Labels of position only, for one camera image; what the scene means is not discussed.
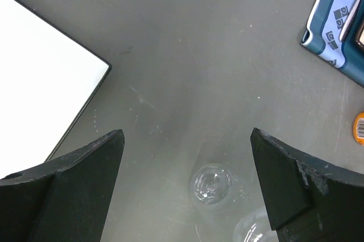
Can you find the blue patterned placemat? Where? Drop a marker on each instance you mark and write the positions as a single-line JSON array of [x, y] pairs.
[[321, 36]]

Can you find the square floral plate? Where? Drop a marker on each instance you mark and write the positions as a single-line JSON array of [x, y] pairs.
[[359, 38]]

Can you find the silver fork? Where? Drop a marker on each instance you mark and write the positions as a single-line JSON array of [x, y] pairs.
[[349, 21]]

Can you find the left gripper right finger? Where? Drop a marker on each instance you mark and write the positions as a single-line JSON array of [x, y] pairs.
[[307, 198]]

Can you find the orange juice bottle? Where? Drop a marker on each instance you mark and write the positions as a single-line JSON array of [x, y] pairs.
[[358, 128]]

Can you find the blue cap water bottle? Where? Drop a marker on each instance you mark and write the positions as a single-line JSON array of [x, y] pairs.
[[254, 227]]

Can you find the clear glass bottle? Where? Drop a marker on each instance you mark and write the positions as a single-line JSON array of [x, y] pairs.
[[216, 188]]

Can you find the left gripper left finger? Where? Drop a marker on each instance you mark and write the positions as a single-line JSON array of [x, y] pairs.
[[66, 198]]

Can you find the white notebook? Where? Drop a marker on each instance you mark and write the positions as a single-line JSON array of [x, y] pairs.
[[47, 81]]

